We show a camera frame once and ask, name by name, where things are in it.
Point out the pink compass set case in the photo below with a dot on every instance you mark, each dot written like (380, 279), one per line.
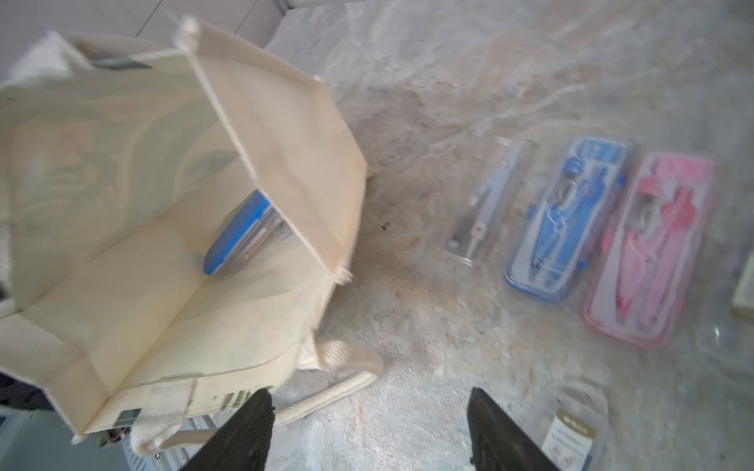
(650, 248)

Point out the clear case with silver compass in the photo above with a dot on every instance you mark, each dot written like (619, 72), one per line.
(477, 227)

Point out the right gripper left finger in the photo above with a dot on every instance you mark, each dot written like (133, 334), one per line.
(243, 443)

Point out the blue compass set case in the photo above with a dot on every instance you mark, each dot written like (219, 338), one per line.
(571, 213)

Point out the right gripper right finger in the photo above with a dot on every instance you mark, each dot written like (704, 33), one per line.
(498, 444)

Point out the clear compass case with barcode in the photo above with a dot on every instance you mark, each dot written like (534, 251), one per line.
(569, 423)

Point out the clear compass set case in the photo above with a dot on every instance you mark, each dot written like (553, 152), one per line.
(725, 333)

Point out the cream canvas floral tote bag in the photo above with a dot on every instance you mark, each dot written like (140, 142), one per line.
(121, 163)

